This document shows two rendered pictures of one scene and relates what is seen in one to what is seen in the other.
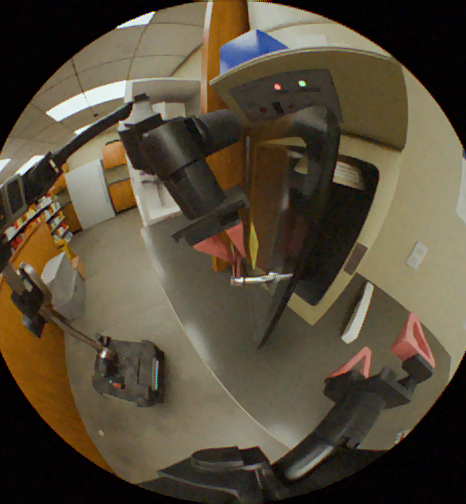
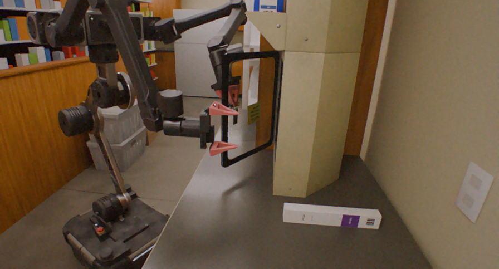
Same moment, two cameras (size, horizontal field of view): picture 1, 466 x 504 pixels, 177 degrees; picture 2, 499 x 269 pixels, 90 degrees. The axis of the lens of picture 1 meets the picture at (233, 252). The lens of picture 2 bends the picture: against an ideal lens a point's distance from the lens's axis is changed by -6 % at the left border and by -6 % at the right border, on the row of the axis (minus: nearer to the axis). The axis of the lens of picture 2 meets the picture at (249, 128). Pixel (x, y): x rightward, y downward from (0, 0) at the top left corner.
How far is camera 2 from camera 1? 0.85 m
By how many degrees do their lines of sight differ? 41
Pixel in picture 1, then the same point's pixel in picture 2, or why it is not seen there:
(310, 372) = (235, 206)
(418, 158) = (480, 23)
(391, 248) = (438, 179)
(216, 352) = (206, 170)
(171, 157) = (214, 62)
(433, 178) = not seen: outside the picture
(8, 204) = not seen: hidden behind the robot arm
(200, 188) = (219, 73)
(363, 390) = not seen: hidden behind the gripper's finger
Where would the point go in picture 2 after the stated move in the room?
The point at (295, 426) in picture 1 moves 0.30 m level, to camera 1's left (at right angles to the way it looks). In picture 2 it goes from (187, 218) to (140, 177)
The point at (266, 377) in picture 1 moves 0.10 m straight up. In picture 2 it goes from (213, 190) to (213, 164)
